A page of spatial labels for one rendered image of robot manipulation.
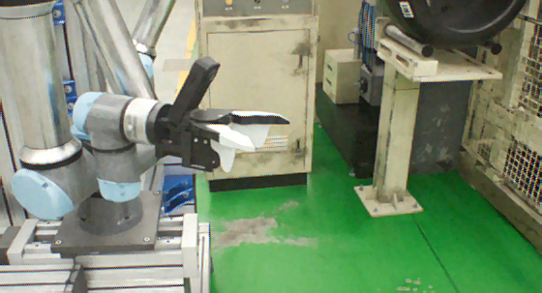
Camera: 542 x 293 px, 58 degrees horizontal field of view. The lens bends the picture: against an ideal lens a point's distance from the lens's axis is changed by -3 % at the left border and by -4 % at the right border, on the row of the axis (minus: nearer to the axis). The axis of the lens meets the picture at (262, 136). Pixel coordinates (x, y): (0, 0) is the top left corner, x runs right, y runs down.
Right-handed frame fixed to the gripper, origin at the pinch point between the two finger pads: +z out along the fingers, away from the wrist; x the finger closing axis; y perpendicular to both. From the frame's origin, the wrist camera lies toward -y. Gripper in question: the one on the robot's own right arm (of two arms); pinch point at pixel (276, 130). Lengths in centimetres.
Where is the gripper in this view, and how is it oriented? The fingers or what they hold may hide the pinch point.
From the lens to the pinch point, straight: 73.9
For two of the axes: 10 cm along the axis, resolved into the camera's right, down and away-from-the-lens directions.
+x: -3.6, 2.7, -9.0
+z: 9.3, 1.5, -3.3
